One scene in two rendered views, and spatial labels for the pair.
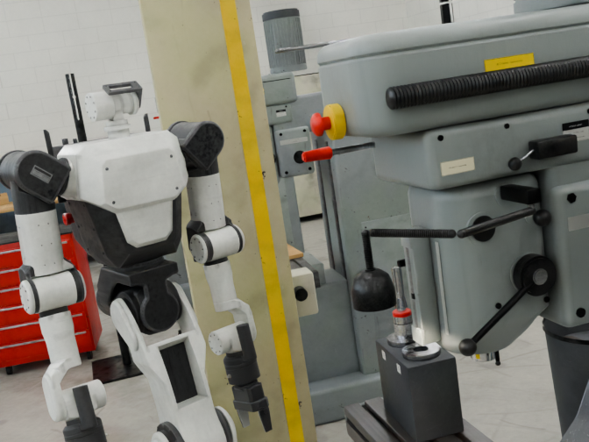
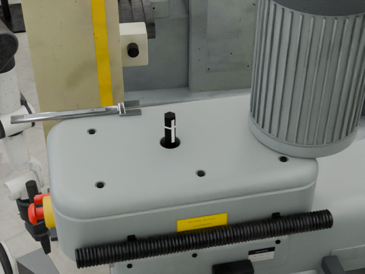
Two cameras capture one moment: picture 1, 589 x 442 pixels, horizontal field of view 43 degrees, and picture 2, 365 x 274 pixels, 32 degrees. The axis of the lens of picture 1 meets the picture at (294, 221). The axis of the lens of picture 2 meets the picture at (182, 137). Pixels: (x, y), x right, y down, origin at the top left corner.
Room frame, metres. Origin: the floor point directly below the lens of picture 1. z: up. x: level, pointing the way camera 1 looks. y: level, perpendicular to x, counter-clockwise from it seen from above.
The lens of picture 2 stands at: (0.45, -0.38, 2.61)
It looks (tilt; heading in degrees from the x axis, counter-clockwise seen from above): 39 degrees down; 3
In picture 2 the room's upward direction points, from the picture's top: straight up
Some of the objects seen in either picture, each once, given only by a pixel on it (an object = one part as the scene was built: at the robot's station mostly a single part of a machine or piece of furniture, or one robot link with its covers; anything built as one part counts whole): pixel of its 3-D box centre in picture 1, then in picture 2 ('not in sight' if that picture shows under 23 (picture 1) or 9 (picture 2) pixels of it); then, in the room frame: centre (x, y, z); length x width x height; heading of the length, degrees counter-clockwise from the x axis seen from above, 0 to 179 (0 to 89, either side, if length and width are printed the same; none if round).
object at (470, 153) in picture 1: (482, 142); (192, 219); (1.33, -0.36, 1.68); 0.34 x 0.24 x 0.10; 105
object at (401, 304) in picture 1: (399, 288); not in sight; (1.76, -0.23, 1.30); 0.03 x 0.03 x 0.11
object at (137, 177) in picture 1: (119, 191); not in sight; (1.85, 0.42, 1.63); 0.34 x 0.30 x 0.36; 125
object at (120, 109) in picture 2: (339, 41); (76, 113); (1.39, -0.13, 1.89); 0.24 x 0.04 x 0.01; 103
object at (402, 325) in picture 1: (403, 325); not in sight; (1.76, -0.23, 1.21); 0.05 x 0.05 x 0.06
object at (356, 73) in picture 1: (460, 71); (178, 173); (1.33, -0.33, 1.81); 0.47 x 0.26 x 0.16; 105
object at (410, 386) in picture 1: (417, 381); not in sight; (1.71, -0.24, 1.08); 0.22 x 0.12 x 0.20; 12
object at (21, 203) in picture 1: (28, 181); not in sight; (1.70, 0.58, 1.70); 0.12 x 0.09 x 0.14; 35
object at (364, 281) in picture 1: (372, 287); not in sight; (1.18, -0.11, 1.49); 0.07 x 0.07 x 0.06
